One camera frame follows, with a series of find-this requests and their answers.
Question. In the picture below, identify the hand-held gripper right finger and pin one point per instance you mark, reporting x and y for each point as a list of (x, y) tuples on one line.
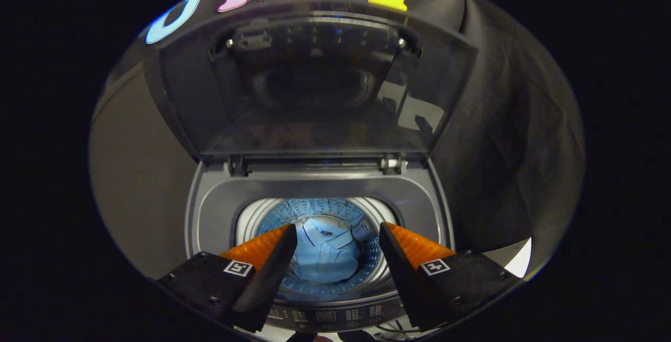
[(403, 279)]

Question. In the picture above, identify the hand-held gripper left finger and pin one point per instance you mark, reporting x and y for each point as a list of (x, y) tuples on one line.
[(270, 279)]

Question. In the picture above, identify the light blue polo shirt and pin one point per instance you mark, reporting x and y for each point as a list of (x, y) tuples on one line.
[(325, 253)]

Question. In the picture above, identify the grey washing machine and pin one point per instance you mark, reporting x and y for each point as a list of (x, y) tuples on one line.
[(220, 211)]

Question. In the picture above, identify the dark washing machine lid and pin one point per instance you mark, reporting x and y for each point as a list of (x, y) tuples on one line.
[(314, 121)]

